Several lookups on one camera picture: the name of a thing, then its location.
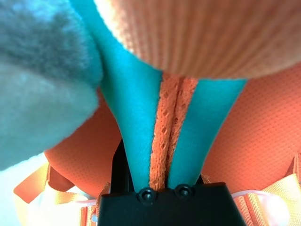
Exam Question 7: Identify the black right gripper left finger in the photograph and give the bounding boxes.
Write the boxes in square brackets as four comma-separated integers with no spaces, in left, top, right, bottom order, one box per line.
[111,138,137,195]

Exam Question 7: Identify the grey white plush toy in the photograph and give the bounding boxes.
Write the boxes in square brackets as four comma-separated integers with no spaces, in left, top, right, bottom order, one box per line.
[0,0,104,170]

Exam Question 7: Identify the green and orange backpack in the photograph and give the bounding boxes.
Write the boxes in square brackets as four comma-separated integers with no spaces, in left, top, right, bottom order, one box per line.
[13,0,301,226]

